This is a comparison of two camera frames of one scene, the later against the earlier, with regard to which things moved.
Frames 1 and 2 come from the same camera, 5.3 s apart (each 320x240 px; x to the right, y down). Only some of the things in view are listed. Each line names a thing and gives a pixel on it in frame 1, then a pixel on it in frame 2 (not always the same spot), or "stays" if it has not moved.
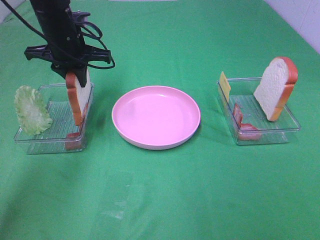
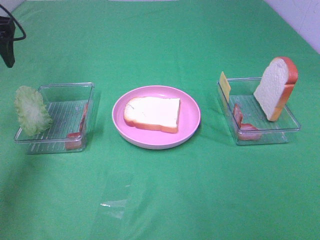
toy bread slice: (79, 96) to (155, 113)
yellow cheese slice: (225, 86) stays
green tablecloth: (209, 188) stays
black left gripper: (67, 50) to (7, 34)
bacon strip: (246, 132) stays
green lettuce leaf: (34, 116) stays
